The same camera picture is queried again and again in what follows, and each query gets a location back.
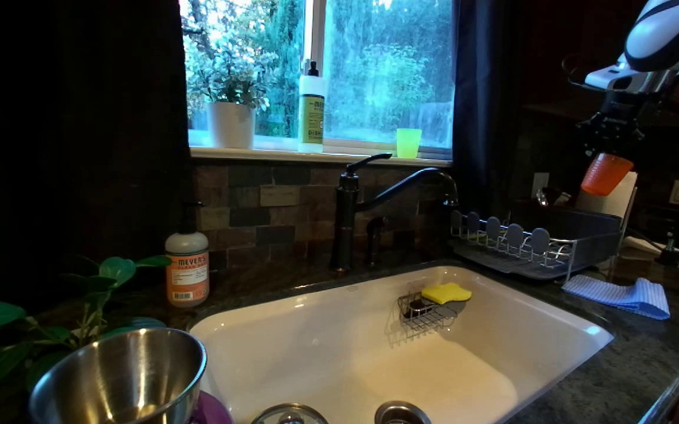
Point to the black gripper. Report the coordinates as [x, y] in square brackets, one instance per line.
[610, 118]

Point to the orange plastic cup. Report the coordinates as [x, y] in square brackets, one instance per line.
[604, 176]

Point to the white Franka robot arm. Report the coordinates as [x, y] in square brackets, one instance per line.
[669, 36]

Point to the green plastic cup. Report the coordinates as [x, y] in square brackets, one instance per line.
[409, 145]

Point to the white framed window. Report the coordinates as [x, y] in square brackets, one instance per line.
[370, 79]

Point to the white paper towel roll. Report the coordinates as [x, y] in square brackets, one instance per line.
[622, 204]

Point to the black dish rack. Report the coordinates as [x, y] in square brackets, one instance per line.
[536, 244]

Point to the dark narrow curtain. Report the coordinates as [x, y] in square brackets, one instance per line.
[482, 102]

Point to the blue white striped cloth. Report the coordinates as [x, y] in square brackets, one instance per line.
[629, 295]

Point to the yellow sponge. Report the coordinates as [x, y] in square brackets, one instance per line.
[446, 294]

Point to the dark bronze kitchen faucet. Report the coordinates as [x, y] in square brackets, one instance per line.
[370, 202]

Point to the white ceramic sink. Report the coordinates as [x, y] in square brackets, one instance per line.
[434, 368]

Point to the white soap bottle green label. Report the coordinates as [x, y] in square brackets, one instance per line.
[312, 110]

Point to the metal sink drain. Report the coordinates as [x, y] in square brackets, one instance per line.
[400, 413]

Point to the white pot with plant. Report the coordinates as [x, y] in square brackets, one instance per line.
[233, 118]

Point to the round metal sink stopper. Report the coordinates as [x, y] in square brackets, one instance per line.
[291, 415]

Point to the white bottle orange label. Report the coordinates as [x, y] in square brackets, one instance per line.
[186, 271]

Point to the purple plastic dish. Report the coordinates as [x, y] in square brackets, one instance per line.
[213, 412]

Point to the dark wide curtain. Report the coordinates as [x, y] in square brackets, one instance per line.
[70, 142]

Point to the stainless steel bowl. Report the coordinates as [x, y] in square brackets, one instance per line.
[122, 381]

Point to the green leafy houseplant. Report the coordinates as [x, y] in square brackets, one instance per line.
[10, 331]

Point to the white wall outlet plate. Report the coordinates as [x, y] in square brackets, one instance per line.
[539, 188]

